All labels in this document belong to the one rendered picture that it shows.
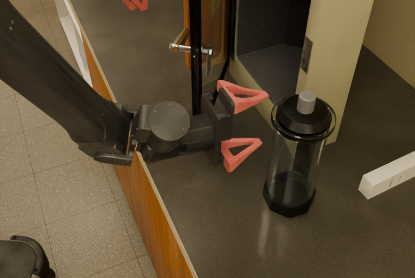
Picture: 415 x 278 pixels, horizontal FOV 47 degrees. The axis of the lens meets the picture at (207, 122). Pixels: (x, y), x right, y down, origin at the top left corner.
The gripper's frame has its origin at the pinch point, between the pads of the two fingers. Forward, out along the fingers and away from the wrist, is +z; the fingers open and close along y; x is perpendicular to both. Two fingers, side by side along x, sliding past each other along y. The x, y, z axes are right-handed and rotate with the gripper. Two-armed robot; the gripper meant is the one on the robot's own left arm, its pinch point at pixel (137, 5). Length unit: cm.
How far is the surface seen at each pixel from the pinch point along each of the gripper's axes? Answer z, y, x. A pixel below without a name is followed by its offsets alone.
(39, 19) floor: 35, 243, -32
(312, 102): 17.7, -35.3, -7.8
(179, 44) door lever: 7.1, -11.5, -0.3
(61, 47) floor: 49, 207, -29
